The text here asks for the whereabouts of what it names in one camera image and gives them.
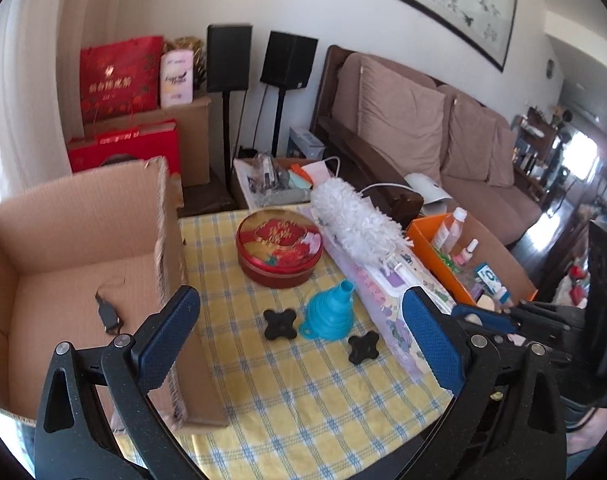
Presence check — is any blue collapsible funnel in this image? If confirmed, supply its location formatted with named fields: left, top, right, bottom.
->
left=299, top=280, right=354, bottom=341

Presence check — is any white fluffy duster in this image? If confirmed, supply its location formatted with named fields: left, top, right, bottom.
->
left=311, top=177, right=412, bottom=266

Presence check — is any black clip in box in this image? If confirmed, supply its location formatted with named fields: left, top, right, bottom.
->
left=95, top=292, right=123, bottom=336

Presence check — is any blue white packet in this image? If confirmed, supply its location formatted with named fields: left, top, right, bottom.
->
left=475, top=263, right=507, bottom=302

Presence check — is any black cross knob lower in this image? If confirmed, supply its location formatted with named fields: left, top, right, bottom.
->
left=348, top=330, right=379, bottom=365

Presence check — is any black cross knob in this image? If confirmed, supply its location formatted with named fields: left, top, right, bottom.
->
left=263, top=309, right=297, bottom=341
left=348, top=330, right=379, bottom=365

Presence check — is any small pink bottle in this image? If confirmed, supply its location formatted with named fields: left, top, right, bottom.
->
left=453, top=238, right=479, bottom=266

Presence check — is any purple wet wipes pack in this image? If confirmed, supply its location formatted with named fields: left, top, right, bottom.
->
left=302, top=207, right=455, bottom=382

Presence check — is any orange cardboard box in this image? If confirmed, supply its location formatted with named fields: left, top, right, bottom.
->
left=405, top=212, right=539, bottom=311

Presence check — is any large open cardboard box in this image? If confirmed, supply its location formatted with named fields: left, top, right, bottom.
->
left=0, top=155, right=230, bottom=430

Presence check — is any clear bottle white cap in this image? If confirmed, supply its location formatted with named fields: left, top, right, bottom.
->
left=431, top=207, right=468, bottom=256

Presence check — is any black cross knob upper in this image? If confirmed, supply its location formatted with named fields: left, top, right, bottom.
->
left=263, top=309, right=297, bottom=341

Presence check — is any yellow plaid tablecloth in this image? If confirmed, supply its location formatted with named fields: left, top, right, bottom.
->
left=176, top=211, right=451, bottom=479

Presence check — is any white lamp device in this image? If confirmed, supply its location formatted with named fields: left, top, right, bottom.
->
left=404, top=172, right=452, bottom=204

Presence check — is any round red cookie tin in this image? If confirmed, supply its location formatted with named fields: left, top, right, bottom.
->
left=235, top=208, right=324, bottom=289

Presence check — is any dark wooden shelf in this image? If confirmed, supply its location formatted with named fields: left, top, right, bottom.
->
left=513, top=106, right=573, bottom=209

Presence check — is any brown sofa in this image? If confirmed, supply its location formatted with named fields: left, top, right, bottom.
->
left=311, top=46, right=542, bottom=246

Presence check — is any red gift box lower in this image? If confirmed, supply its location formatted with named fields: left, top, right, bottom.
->
left=67, top=119, right=181, bottom=174

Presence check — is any box of clutter behind table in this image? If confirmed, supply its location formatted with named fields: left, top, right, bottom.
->
left=232, top=154, right=340, bottom=210

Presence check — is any brown cardboard box background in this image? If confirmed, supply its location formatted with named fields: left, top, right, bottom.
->
left=84, top=92, right=211, bottom=188

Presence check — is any red gift bag upper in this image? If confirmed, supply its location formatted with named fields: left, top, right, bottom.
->
left=80, top=36, right=164, bottom=124

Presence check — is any left black speaker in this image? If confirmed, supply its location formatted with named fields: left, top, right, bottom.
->
left=206, top=24, right=252, bottom=191

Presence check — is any black speaker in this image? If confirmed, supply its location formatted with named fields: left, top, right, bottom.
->
left=206, top=24, right=252, bottom=191
left=260, top=30, right=319, bottom=157

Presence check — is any white curtain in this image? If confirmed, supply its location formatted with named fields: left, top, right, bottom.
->
left=0, top=0, right=111, bottom=201

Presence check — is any right black speaker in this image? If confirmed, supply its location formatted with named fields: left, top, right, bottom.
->
left=260, top=30, right=319, bottom=157

